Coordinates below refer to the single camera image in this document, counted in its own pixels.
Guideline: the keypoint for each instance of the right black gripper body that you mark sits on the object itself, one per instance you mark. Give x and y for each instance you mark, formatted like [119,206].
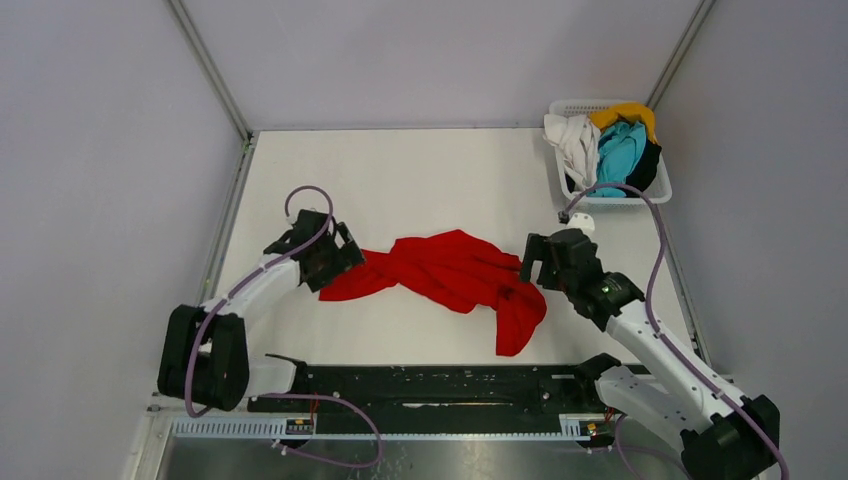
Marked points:
[552,278]

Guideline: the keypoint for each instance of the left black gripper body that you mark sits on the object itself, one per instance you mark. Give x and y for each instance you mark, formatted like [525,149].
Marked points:
[328,266]

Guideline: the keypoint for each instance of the red t-shirt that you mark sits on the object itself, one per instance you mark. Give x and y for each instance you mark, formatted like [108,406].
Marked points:
[457,271]

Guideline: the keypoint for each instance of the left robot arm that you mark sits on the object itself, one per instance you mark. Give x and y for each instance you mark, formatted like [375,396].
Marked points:
[206,358]

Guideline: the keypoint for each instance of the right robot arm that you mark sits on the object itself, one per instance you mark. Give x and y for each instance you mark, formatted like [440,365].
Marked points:
[718,431]

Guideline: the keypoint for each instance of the white t-shirt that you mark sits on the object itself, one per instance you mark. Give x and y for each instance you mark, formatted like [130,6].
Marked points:
[575,140]

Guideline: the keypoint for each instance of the black t-shirt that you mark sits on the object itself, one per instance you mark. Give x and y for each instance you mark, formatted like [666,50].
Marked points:
[645,170]

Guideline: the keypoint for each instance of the teal t-shirt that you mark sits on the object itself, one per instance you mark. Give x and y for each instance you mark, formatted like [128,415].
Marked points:
[621,147]

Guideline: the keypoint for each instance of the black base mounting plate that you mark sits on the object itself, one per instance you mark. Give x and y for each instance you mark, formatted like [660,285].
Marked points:
[542,388]

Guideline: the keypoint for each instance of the yellow t-shirt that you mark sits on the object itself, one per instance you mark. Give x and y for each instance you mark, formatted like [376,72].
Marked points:
[630,112]

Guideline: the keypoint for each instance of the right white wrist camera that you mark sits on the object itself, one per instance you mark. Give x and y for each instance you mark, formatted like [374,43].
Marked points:
[578,220]

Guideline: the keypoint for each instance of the aluminium frame rail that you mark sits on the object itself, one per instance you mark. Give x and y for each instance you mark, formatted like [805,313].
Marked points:
[425,422]

